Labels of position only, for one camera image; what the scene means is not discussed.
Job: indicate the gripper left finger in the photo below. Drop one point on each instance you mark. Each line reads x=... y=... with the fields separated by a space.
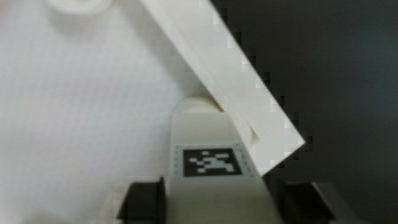
x=135 y=206

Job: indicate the white leg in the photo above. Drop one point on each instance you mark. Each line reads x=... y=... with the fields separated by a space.
x=217 y=194

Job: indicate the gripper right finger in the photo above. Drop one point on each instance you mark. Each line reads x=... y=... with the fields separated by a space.
x=311 y=204

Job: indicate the white desk tabletop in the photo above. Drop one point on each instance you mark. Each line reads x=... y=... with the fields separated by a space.
x=105 y=59

